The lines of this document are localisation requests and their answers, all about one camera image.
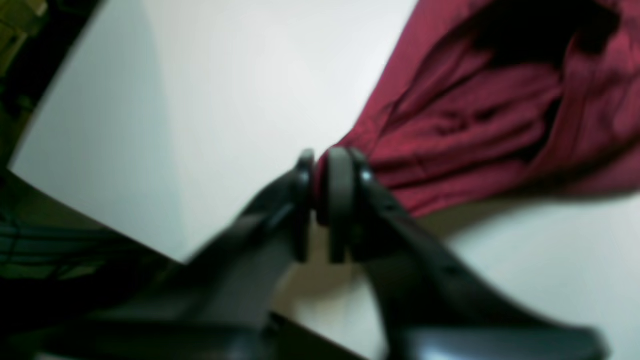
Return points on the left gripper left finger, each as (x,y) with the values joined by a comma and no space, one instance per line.
(215,307)

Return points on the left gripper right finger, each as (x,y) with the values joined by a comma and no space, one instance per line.
(433,306)

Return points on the dark red t-shirt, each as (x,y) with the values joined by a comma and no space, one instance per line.
(483,98)

